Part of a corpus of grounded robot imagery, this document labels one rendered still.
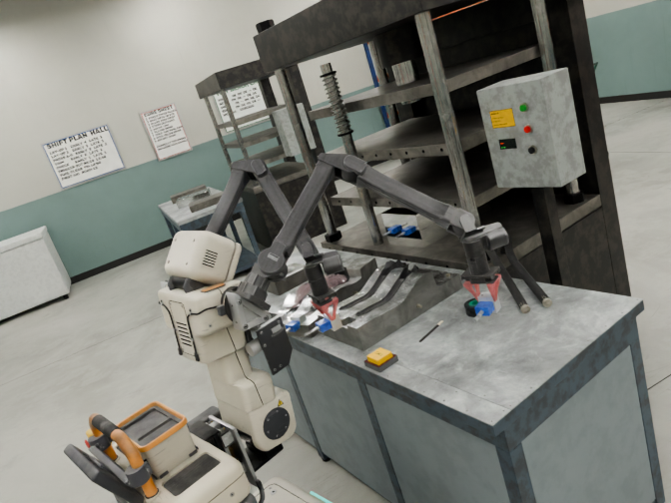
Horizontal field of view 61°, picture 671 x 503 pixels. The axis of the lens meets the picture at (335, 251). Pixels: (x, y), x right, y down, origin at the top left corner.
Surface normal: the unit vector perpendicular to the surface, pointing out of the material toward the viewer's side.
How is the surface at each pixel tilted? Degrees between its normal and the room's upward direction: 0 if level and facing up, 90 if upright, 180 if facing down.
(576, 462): 90
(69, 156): 90
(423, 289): 90
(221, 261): 90
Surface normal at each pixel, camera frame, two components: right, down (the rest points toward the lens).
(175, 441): 0.66, 0.07
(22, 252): 0.39, 0.16
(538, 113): -0.78, 0.41
